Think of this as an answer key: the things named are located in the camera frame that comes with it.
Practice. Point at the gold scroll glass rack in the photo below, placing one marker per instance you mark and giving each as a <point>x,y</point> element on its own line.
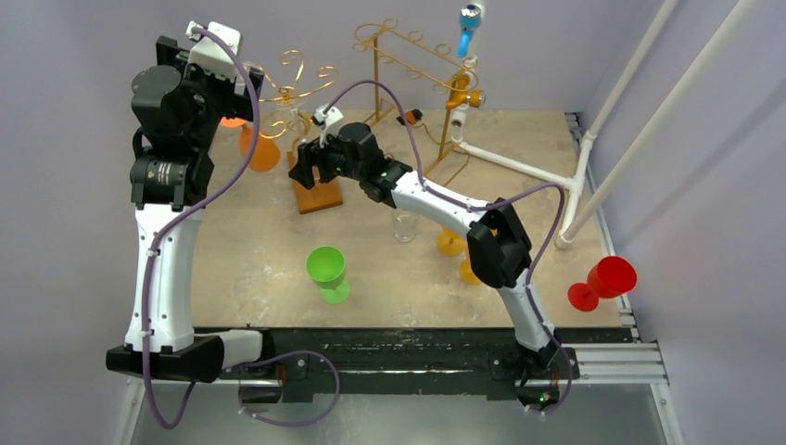
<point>321,196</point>

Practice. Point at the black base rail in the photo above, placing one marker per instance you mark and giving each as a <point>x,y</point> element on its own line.
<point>306,361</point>

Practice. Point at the clear glass rear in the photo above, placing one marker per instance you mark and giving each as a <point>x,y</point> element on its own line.
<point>405,225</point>

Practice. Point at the orange plastic goblet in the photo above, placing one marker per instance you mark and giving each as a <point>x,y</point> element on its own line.
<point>266,155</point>

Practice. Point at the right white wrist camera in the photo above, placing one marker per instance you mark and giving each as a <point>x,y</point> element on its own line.
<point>328,120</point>

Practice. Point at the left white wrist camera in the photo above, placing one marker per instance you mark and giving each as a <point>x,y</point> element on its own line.
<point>208,55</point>

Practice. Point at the clear glass front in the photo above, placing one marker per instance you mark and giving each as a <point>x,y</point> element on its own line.
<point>289,123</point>

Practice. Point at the tall clear flute glass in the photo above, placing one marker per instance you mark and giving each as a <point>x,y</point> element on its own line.
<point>253,69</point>

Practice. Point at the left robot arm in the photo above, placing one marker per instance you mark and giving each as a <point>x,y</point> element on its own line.
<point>179,104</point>

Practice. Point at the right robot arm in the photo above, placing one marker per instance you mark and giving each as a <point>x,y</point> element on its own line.
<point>498,244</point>

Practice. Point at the red plastic goblet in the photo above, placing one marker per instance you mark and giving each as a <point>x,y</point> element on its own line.
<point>610,278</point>

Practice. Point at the yellow goblet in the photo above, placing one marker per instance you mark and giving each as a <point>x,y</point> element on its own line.
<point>467,274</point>
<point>450,243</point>

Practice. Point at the green plastic goblet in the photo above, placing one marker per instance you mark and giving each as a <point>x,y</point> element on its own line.
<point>326,266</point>

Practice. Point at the yellow goblet rear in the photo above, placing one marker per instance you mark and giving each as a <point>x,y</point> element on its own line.
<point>450,243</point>

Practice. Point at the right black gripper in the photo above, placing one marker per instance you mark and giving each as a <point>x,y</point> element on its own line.
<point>312,158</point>

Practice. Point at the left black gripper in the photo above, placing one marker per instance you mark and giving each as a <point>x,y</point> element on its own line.
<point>235,104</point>

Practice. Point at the gold rectangular wire rack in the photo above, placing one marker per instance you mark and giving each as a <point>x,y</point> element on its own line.
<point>369,37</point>

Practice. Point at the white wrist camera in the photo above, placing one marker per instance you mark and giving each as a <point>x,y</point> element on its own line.
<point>208,55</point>
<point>328,120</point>

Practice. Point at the small orange black object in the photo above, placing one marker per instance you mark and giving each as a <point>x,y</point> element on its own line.
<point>412,117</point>

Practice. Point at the orange pipe fitting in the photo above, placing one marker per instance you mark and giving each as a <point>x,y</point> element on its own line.
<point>463,90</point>

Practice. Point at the yellow goblet front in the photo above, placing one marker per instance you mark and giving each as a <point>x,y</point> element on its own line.
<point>467,274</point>

